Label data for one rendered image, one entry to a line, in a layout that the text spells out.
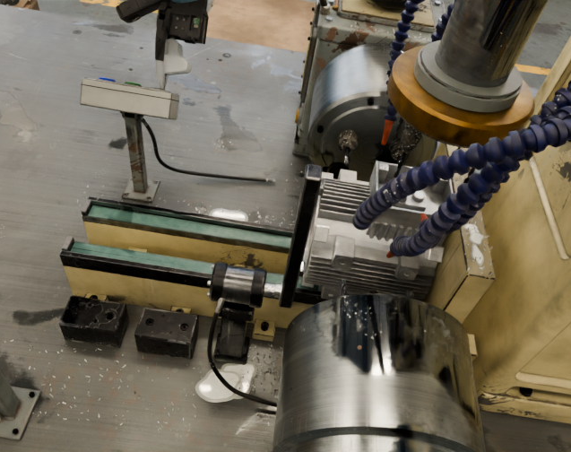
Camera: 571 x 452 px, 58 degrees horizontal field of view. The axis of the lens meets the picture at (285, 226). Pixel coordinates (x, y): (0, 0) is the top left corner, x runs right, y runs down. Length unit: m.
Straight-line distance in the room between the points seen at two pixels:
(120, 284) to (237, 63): 0.89
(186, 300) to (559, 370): 0.64
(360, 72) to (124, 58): 0.85
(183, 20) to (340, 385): 0.72
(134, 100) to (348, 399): 0.69
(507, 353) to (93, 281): 0.71
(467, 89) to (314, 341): 0.34
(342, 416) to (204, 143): 0.92
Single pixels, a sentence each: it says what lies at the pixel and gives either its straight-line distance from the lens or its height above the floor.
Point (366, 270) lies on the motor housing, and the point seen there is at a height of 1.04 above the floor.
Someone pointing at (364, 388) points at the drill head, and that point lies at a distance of 0.58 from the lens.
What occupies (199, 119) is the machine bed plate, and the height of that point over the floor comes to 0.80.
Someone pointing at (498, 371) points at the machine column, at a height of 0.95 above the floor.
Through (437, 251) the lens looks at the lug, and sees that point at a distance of 0.81.
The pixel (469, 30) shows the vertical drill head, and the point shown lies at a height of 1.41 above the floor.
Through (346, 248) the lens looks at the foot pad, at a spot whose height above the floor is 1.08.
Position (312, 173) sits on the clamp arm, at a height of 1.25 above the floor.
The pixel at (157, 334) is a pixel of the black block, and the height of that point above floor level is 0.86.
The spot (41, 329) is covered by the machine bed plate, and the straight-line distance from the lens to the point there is 1.04.
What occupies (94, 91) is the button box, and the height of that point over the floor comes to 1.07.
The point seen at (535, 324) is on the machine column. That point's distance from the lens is 0.81.
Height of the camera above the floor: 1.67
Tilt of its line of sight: 48 degrees down
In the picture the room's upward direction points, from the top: 11 degrees clockwise
